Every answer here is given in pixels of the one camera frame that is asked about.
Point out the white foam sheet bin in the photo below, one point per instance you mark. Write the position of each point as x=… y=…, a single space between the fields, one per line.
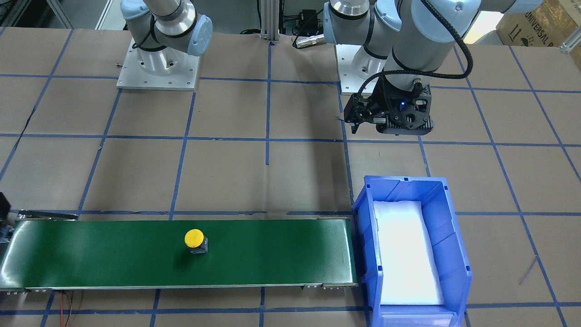
x=410 y=273

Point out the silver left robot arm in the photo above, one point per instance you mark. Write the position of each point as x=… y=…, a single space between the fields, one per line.
x=413 y=41

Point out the green conveyor belt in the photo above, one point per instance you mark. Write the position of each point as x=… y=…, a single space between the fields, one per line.
x=69 y=255

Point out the blue plastic bin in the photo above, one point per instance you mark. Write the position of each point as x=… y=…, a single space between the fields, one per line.
x=454 y=271

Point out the yellow mushroom push button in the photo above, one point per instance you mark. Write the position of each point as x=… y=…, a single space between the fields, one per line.
x=196 y=241

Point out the aluminium frame post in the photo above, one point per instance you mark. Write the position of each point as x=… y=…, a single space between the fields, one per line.
x=270 y=19

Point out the cardboard box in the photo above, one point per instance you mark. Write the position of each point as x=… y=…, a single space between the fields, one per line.
x=548 y=25

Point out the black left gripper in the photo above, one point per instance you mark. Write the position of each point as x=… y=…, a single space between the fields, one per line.
x=389 y=97

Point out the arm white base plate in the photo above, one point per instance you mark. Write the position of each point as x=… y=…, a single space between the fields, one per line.
x=355 y=66
x=159 y=68

